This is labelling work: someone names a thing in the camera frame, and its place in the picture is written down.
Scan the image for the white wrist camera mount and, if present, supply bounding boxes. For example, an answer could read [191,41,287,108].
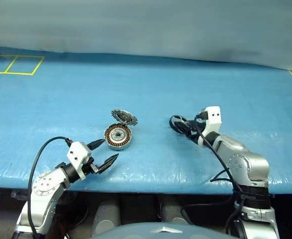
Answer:
[197,106,223,145]
[66,141,93,181]

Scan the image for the grey robot torso with emblem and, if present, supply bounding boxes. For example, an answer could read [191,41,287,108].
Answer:
[90,222,227,239]

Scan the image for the round motor housing copper windings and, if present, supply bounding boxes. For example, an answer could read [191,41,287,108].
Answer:
[103,123,133,151]

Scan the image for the yellow tape double rectangle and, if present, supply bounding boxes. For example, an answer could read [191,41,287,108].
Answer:
[0,55,45,76]

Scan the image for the black spoked rotor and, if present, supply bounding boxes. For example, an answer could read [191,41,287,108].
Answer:
[169,115,188,135]

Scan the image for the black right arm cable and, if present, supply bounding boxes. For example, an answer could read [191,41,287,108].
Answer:
[180,111,245,236]

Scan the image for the silver toothed gear part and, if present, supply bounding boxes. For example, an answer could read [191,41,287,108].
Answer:
[111,109,139,127]

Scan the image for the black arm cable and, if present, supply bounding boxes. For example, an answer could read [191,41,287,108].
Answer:
[180,111,245,236]
[27,136,73,237]

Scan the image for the grey rounded robot leg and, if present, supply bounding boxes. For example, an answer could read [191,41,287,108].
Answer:
[160,198,187,225]
[91,202,121,238]

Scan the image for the blue foam table cover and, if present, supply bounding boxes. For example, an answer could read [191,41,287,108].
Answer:
[0,45,292,195]

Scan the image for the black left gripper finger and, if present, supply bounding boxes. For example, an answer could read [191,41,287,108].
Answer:
[97,153,120,174]
[87,138,107,151]

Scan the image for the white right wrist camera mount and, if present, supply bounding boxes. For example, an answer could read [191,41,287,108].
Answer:
[197,106,223,145]

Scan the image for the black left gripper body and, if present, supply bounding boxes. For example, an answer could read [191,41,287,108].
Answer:
[82,156,102,176]

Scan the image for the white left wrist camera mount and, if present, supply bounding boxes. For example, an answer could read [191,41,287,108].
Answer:
[66,141,93,181]

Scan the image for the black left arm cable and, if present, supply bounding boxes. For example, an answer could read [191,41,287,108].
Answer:
[27,136,73,237]

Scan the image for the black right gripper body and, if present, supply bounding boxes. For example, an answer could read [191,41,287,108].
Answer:
[186,118,208,140]

